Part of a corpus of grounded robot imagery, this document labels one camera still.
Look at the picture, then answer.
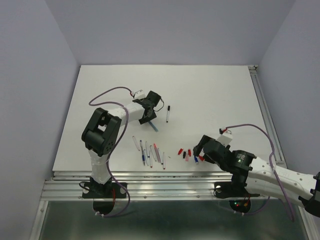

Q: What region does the small blue marker cap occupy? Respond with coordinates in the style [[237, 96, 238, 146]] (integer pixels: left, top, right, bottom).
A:
[[194, 156, 199, 164]]

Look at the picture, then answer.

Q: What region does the white marker black cap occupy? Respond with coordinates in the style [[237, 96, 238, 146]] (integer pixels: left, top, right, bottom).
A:
[[165, 105, 171, 123]]

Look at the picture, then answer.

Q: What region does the light blue pen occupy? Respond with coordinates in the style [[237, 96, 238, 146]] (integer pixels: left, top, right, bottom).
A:
[[148, 121, 159, 133]]

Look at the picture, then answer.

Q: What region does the white marker red cap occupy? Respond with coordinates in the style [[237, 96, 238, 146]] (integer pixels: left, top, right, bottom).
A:
[[162, 152, 166, 170]]

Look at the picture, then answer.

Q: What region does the thin pen black cap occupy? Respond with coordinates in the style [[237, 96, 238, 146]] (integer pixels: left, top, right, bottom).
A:
[[157, 148, 164, 165]]

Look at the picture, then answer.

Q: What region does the translucent red pen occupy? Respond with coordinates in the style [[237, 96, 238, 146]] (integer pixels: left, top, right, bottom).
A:
[[153, 143, 161, 163]]

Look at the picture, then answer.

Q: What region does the blue ballpoint pen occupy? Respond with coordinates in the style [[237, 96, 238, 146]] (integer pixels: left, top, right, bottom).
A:
[[139, 139, 146, 166]]

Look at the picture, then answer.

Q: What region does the thin white red-tipped pen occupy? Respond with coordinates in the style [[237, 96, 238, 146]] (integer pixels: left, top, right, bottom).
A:
[[149, 150, 153, 168]]

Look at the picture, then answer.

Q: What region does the thin white red pen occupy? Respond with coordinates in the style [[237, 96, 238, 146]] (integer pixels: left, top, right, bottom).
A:
[[132, 135, 140, 151]]

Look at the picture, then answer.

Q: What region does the white marker blue cap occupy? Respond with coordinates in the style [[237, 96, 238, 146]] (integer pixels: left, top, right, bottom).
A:
[[144, 141, 150, 158]]

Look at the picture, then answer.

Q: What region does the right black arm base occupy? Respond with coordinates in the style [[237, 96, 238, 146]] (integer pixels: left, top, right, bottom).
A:
[[213, 174, 260, 214]]

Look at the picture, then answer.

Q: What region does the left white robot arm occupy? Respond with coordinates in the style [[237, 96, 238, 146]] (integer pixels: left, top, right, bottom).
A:
[[81, 90, 163, 197]]

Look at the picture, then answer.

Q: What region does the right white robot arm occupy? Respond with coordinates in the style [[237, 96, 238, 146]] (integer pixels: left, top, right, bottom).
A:
[[193, 135, 320, 217]]

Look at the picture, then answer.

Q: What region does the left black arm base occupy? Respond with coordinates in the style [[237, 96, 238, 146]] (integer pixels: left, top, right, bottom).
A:
[[78, 179, 128, 217]]

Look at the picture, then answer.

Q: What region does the uncapped white blue marker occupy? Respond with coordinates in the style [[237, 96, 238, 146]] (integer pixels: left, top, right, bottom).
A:
[[149, 145, 158, 162]]

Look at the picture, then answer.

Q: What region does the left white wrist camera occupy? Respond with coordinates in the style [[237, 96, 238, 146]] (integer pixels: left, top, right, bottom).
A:
[[133, 90, 146, 100]]

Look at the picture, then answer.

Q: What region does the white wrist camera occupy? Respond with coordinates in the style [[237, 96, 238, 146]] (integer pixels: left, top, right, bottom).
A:
[[133, 90, 146, 100], [216, 128, 233, 147]]

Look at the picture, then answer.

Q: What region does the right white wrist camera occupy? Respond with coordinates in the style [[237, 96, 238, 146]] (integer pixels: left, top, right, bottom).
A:
[[216, 128, 233, 147]]

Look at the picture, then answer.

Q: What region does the aluminium right side rail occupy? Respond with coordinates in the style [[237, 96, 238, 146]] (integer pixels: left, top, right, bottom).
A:
[[248, 65, 287, 168]]

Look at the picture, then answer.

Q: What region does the aluminium rail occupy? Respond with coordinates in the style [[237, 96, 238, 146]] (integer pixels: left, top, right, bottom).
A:
[[248, 65, 287, 168], [30, 171, 320, 240]]

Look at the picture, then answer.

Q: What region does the aluminium front rail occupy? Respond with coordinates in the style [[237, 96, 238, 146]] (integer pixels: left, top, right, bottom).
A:
[[30, 171, 320, 240]]

